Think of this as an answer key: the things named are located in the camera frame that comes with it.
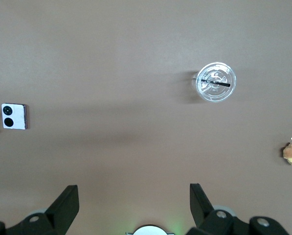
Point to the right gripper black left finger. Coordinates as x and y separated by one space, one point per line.
55 215

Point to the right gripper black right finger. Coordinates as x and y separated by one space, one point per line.
209 220

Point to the white flip phone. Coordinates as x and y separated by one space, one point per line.
18 116

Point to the black drinking straw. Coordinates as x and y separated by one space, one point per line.
217 83

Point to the clear plastic cup with lid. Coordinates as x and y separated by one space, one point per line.
209 94

